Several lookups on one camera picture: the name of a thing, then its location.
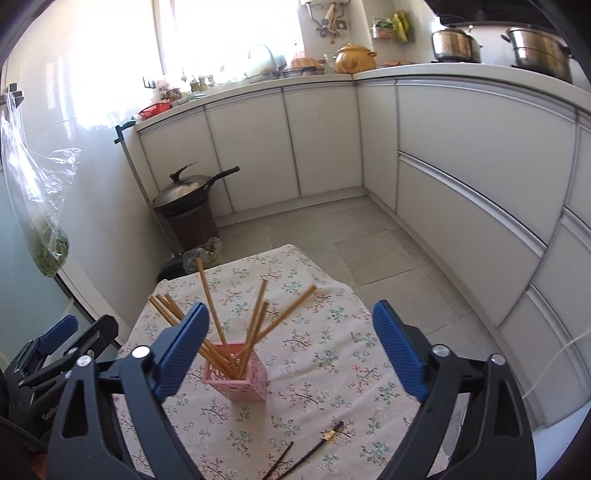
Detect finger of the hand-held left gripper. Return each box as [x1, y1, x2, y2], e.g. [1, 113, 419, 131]
[18, 315, 120, 388]
[4, 315, 78, 374]

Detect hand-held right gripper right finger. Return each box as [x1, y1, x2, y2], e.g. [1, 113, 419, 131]
[372, 300, 537, 480]

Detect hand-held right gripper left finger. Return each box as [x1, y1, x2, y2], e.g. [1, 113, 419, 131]
[46, 301, 210, 480]

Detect bunch of bamboo chopsticks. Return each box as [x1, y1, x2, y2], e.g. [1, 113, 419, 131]
[148, 257, 317, 378]

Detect pink perforated chopstick holder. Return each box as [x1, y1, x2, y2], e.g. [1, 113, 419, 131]
[202, 342, 269, 403]

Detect hanging kitchen utensils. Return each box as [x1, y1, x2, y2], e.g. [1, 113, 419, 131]
[300, 0, 352, 45]

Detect dark round basin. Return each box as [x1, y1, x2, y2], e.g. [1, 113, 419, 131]
[157, 256, 200, 283]

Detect plastic bag of greens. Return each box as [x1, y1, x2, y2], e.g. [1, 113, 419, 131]
[0, 92, 82, 278]

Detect floral tablecloth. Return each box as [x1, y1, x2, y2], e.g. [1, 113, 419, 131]
[113, 244, 455, 480]

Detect crumpled clear plastic bag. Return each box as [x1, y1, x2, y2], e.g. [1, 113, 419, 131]
[182, 237, 223, 270]

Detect black chopstick gold band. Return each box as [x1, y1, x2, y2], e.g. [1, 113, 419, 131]
[283, 420, 345, 480]

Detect dark brown bin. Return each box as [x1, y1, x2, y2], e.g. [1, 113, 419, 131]
[161, 205, 221, 253]

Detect dark wok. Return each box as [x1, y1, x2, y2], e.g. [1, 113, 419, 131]
[152, 166, 241, 217]

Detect white kitchen cabinets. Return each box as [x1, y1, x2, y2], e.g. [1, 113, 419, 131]
[135, 62, 591, 432]

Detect red plastic basket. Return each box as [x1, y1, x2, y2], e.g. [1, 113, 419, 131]
[139, 102, 175, 119]

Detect small seasoning bottles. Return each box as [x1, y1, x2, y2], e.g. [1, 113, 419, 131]
[181, 68, 216, 92]

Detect brown clay pot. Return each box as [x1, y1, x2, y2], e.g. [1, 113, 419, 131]
[334, 42, 379, 75]

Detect stacked bowls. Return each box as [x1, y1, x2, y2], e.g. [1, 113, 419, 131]
[282, 56, 327, 78]

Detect curved kitchen faucet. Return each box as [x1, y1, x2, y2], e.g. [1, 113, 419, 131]
[248, 44, 283, 78]

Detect small steel pot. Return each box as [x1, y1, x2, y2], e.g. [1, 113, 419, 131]
[431, 26, 484, 64]

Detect kitchen window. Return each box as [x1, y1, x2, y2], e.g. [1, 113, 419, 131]
[156, 0, 306, 80]

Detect green and yellow packets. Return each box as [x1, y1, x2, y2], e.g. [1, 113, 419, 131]
[371, 9, 413, 45]

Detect large steel pot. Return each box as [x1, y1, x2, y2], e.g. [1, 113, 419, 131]
[502, 25, 576, 85]

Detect dark range hood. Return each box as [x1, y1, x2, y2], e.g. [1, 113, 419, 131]
[424, 0, 557, 25]

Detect thin black cable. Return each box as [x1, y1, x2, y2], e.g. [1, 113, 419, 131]
[0, 416, 49, 455]

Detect white power cable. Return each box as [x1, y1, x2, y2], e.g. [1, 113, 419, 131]
[523, 330, 591, 400]

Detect grey pole teal bracket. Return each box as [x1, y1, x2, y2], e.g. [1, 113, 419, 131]
[114, 121, 155, 210]

